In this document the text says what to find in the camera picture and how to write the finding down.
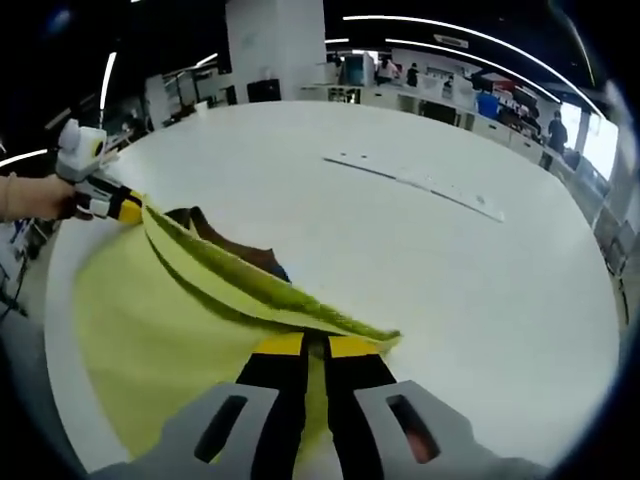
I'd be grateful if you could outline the white square pillar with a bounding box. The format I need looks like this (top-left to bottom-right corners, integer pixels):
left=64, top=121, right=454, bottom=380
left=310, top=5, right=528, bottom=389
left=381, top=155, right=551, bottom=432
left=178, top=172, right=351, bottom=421
left=224, top=0, right=327, bottom=104

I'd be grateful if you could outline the blue storage bin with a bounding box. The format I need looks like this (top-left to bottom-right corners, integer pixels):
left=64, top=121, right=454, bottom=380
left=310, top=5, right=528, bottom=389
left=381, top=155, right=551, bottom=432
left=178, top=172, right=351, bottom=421
left=477, top=91, right=501, bottom=120

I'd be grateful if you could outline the long ceiling light strip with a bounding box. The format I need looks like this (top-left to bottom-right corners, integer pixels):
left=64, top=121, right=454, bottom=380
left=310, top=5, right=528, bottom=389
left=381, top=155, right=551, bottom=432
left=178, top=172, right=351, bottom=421
left=384, top=38, right=566, bottom=94
left=342, top=14, right=604, bottom=119

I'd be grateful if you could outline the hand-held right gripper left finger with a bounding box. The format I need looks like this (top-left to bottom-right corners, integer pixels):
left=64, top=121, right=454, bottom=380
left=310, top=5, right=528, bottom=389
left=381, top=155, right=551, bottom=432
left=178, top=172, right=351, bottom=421
left=92, top=332, right=308, bottom=480

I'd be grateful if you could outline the blue-framed cabinet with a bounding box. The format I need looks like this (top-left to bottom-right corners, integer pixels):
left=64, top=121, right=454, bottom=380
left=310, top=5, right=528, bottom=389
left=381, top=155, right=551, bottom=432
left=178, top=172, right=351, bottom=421
left=342, top=51, right=376, bottom=87

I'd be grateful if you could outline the white flat strip with holes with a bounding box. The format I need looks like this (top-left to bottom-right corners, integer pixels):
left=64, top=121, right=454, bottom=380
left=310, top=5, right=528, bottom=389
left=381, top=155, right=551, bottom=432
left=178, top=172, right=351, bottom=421
left=322, top=151, right=506, bottom=223

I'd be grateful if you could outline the white partition board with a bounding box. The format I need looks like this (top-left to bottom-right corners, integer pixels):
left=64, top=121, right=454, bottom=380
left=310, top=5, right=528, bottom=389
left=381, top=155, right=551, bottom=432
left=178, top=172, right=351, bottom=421
left=145, top=74, right=169, bottom=130

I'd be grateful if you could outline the white desk row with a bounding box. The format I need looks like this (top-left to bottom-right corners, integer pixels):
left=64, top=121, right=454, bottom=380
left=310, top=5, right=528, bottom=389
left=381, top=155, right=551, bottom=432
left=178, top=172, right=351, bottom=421
left=299, top=82, right=546, bottom=161

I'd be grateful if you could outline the person's left hand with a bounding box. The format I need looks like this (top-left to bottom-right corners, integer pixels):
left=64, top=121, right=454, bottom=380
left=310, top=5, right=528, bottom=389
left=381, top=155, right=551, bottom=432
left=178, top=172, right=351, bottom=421
left=47, top=177, right=96, bottom=223

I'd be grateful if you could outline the black cabinet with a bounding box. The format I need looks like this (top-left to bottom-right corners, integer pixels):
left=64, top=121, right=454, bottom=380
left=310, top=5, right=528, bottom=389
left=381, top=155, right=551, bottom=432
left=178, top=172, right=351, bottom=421
left=247, top=79, right=281, bottom=104

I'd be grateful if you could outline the yellow blue grey long-sleeved garment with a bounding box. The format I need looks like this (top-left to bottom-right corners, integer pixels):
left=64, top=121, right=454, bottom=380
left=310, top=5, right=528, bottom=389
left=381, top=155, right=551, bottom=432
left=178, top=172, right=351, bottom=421
left=72, top=204, right=404, bottom=480

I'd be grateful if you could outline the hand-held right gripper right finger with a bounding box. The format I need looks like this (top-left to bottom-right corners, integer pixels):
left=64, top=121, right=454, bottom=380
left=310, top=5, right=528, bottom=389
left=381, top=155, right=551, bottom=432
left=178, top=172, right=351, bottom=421
left=327, top=336, right=549, bottom=480

